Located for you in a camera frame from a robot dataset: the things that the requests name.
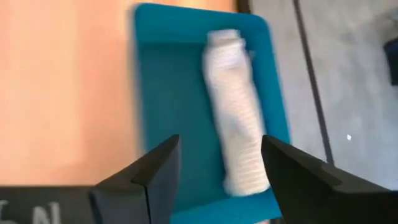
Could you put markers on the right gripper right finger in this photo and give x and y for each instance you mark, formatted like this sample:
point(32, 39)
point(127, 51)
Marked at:
point(317, 193)

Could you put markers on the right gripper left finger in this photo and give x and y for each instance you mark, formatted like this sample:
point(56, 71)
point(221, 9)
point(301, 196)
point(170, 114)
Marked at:
point(140, 196)

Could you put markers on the grey microfiber towel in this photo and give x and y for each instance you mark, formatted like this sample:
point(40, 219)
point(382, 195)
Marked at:
point(236, 109)

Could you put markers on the blue plastic basket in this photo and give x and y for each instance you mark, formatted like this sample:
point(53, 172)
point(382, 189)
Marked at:
point(174, 93)

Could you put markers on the small white floor scrap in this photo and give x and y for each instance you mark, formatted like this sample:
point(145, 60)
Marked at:
point(349, 137)

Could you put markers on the dark blue object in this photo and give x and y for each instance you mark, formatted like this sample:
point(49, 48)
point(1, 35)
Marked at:
point(392, 62)

